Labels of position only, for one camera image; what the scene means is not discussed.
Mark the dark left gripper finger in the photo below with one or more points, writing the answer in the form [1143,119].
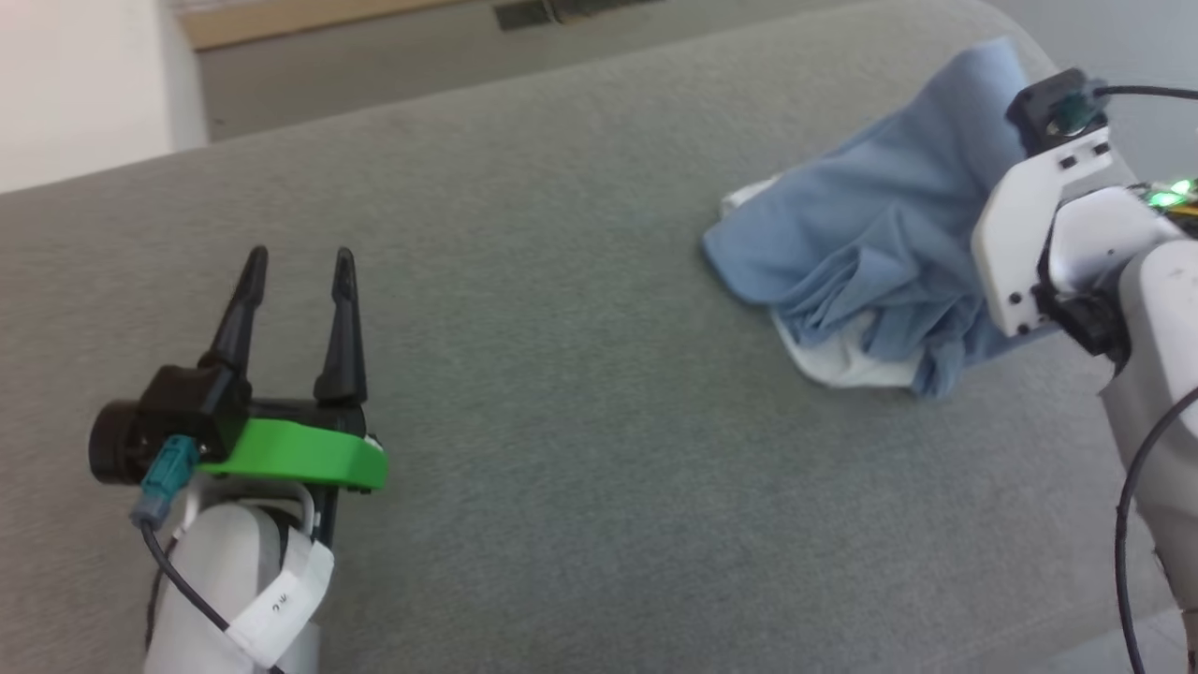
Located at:
[343,328]
[239,309]

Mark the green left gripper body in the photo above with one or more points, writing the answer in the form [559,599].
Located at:
[299,451]

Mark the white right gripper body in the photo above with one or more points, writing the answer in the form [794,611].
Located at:
[1020,234]

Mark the light blue and white garment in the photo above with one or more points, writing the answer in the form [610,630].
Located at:
[870,234]

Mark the white box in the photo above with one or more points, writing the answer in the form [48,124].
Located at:
[84,84]

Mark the lemon print partition screen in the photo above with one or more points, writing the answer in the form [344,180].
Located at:
[309,19]

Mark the small black floor plate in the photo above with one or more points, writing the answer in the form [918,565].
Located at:
[522,13]

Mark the long black floor plate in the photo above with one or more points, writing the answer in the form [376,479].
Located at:
[599,6]

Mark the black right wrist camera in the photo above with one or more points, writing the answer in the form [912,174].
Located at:
[1053,103]

